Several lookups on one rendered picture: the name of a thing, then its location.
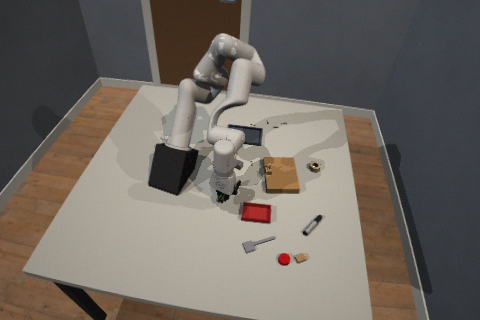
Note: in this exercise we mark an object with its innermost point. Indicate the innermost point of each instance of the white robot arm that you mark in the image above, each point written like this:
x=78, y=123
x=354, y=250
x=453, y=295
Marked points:
x=247, y=69

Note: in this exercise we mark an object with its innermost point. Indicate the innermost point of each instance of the red open tray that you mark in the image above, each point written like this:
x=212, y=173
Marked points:
x=254, y=212

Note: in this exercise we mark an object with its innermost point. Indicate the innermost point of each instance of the brown wooden board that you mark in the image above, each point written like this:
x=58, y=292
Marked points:
x=284, y=177

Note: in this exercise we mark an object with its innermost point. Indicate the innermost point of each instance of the red button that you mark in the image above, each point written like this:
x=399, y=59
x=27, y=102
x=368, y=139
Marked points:
x=284, y=259

